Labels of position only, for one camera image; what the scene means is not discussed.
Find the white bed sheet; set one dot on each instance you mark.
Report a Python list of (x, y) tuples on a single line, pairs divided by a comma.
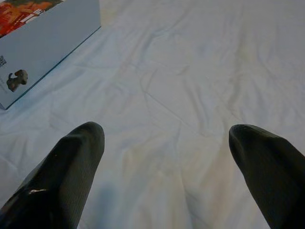
[(178, 71)]

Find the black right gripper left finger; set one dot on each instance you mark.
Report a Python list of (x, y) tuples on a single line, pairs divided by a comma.
[(62, 181)]

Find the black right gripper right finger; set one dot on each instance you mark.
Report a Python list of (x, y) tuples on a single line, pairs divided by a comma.
[(274, 176)]

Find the light blue box red print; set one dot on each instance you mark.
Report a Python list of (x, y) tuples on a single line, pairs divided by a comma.
[(47, 35)]

